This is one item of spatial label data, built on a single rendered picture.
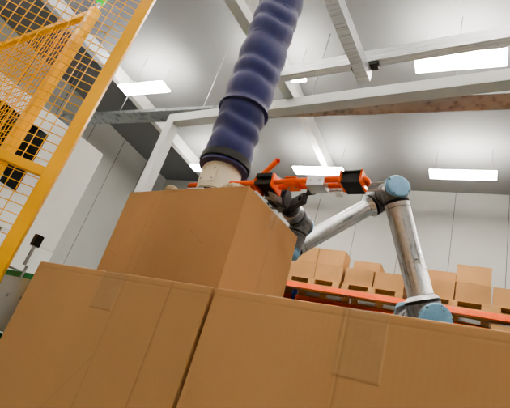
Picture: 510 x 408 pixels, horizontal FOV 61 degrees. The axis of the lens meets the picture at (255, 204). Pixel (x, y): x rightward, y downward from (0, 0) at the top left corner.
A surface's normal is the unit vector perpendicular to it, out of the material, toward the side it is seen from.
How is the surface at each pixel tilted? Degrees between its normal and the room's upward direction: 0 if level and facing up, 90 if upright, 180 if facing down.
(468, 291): 90
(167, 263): 90
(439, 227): 90
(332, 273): 90
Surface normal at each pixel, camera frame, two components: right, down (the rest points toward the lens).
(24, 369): -0.47, -0.50
